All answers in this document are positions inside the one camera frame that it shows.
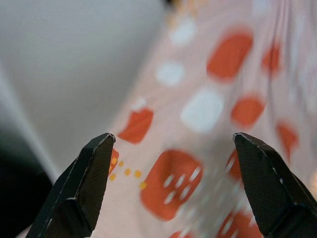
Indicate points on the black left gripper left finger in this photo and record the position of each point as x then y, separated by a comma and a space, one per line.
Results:
84, 188

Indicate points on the pink pillow with orange pattern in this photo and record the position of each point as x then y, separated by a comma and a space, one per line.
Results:
163, 124

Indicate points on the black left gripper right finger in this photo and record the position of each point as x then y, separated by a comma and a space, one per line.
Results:
270, 188

